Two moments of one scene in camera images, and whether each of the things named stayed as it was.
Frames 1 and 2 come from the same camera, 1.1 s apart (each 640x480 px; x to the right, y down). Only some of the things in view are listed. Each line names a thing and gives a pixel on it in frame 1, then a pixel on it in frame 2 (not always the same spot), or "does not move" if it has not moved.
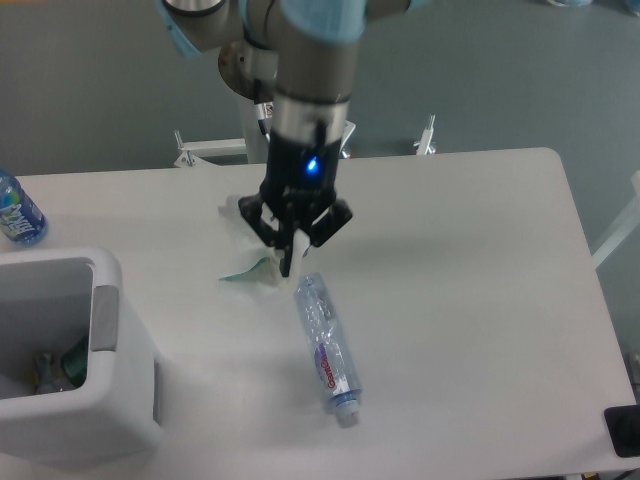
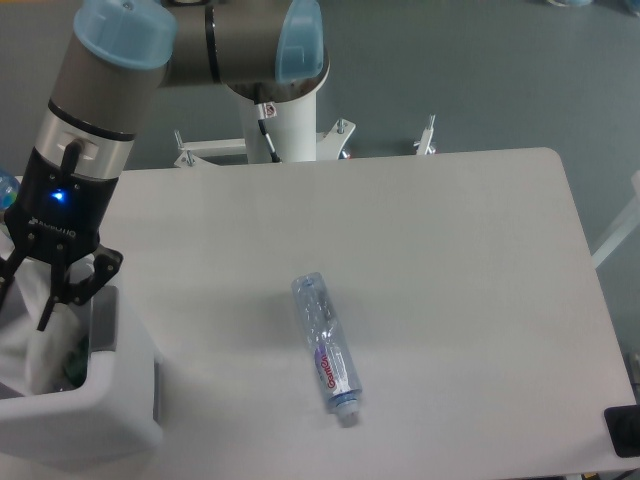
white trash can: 51,298 does not move
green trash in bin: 75,365 does not move
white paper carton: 267,274 → 35,360
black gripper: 298,183 → 55,216
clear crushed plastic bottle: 331,353 does not move
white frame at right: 629,224 does not move
